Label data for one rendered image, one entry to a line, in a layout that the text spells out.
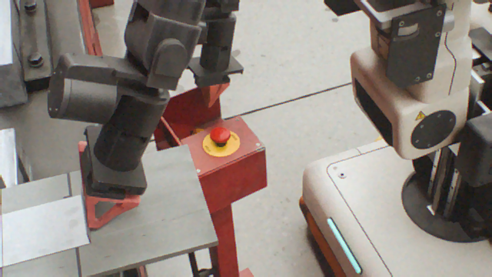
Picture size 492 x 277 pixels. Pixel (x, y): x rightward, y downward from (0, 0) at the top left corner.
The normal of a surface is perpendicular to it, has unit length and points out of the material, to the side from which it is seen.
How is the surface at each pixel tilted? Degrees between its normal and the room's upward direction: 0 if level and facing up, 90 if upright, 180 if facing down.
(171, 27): 78
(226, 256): 90
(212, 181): 90
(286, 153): 0
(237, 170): 90
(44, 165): 0
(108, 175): 31
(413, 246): 0
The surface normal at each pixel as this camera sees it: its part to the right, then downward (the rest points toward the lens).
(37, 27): -0.06, -0.71
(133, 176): 0.44, -0.74
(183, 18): 0.51, 0.44
